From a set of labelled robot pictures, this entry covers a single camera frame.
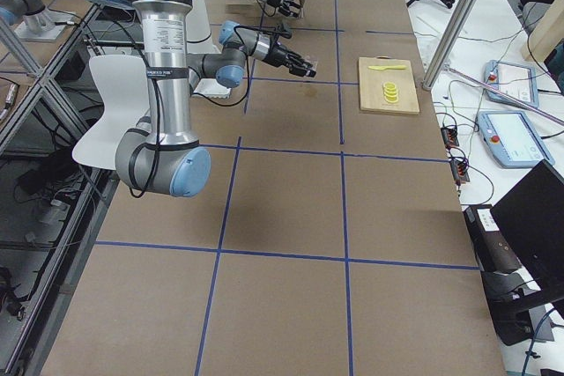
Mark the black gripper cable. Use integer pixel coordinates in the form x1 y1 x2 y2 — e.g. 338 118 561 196
257 0 277 27

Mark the yellow plastic knife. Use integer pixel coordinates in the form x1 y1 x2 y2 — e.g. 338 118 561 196
367 64 407 71

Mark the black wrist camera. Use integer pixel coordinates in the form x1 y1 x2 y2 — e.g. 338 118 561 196
270 21 293 44

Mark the black computer monitor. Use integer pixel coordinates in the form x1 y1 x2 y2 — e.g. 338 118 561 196
491 160 563 289

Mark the bamboo cutting board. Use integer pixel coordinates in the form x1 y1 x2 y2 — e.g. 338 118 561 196
358 57 419 115

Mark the far teach pendant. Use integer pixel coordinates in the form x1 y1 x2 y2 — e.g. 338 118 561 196
484 60 539 107

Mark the black desktop box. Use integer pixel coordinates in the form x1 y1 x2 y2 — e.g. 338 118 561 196
464 204 521 275

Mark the white plastic chair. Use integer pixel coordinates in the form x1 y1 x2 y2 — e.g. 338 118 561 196
72 55 149 171

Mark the clear glass shaker cup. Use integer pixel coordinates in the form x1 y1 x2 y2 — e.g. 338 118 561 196
302 55 318 77

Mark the teach pendant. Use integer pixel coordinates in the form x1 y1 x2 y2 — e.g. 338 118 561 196
484 60 539 107
476 111 555 169

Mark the aluminium frame post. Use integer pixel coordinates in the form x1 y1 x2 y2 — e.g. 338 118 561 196
422 0 477 91

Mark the black braided right cable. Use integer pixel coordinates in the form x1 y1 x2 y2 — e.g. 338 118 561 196
127 23 274 199

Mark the near teach pendant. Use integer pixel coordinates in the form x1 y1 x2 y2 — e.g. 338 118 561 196
476 111 555 169

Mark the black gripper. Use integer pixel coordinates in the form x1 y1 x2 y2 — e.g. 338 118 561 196
263 41 316 77
266 0 303 18

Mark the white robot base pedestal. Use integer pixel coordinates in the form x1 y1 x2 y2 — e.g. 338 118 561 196
185 0 231 99

